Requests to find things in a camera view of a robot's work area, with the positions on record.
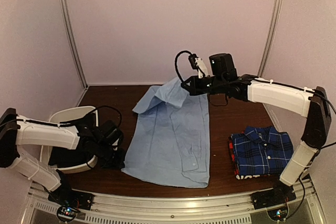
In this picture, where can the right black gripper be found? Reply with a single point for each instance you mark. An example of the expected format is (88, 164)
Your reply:
(195, 90)

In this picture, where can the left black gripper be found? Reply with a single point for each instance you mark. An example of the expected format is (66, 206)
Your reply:
(116, 163)

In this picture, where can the light blue long sleeve shirt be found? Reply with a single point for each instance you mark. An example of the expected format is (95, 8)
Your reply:
(171, 142)

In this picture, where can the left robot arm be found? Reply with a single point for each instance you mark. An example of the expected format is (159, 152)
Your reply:
(74, 129)

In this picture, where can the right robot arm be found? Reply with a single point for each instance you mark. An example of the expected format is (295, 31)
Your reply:
(310, 104)

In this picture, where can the red black folded shirt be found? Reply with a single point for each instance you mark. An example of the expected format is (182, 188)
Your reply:
(235, 166)

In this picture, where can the blue plaid folded shirt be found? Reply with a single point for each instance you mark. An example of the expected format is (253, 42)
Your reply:
(262, 150)

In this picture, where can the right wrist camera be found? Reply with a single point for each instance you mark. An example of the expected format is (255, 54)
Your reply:
(198, 64)

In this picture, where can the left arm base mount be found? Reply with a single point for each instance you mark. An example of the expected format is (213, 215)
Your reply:
(70, 202)

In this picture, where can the aluminium front rail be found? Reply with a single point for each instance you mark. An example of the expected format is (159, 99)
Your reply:
(122, 199)

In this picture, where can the right aluminium frame post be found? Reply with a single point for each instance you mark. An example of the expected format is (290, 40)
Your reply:
(277, 6)

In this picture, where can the aluminium frame post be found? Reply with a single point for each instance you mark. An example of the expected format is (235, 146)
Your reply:
(277, 6)
(72, 43)

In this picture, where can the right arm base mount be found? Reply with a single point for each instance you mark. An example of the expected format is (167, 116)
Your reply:
(275, 201)

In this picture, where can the left aluminium frame post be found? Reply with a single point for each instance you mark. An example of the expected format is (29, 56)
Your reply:
(72, 43)

